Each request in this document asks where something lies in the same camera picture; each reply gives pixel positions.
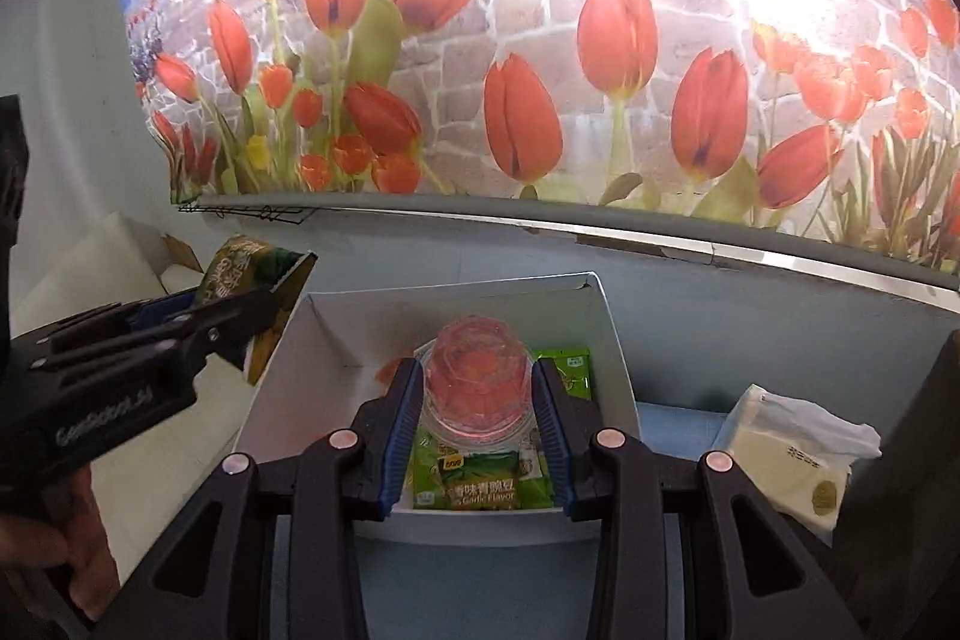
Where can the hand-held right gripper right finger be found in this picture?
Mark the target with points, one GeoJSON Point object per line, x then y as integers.
{"type": "Point", "coordinates": [556, 434]}

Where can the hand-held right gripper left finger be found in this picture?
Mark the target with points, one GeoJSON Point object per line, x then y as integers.
{"type": "Point", "coordinates": [401, 434]}

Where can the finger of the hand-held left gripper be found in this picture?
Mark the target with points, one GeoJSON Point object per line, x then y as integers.
{"type": "Point", "coordinates": [210, 329]}
{"type": "Point", "coordinates": [97, 319]}

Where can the dark green pea snack packet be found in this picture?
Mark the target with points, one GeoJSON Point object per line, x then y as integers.
{"type": "Point", "coordinates": [247, 269]}
{"type": "Point", "coordinates": [480, 484]}

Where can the white cardboard box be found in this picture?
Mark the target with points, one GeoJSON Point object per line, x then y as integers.
{"type": "Point", "coordinates": [337, 325]}

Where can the person's left hand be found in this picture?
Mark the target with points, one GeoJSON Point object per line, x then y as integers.
{"type": "Point", "coordinates": [82, 535]}

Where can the white cardboard carton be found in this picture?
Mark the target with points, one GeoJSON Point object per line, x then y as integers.
{"type": "Point", "coordinates": [105, 257]}

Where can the small green snack packet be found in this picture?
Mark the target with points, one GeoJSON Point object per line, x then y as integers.
{"type": "Point", "coordinates": [570, 371]}

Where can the cream tissue pack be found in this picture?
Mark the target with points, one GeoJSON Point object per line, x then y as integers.
{"type": "Point", "coordinates": [787, 460]}

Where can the grey ledge rail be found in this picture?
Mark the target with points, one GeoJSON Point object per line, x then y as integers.
{"type": "Point", "coordinates": [525, 220]}

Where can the tulip wall poster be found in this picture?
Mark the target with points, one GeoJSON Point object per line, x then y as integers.
{"type": "Point", "coordinates": [525, 85]}

